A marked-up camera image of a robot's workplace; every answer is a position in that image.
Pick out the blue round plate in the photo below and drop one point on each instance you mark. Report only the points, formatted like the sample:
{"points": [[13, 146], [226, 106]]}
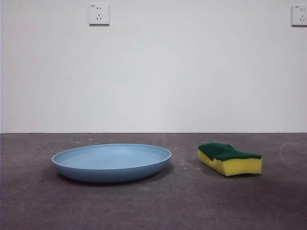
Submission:
{"points": [[110, 165]]}

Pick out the yellow sponge with green pad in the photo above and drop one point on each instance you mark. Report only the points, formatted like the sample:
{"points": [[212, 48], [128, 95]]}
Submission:
{"points": [[239, 166]]}

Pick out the white wall socket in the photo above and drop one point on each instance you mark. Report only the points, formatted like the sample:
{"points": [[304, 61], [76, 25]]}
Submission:
{"points": [[99, 14], [299, 15]]}

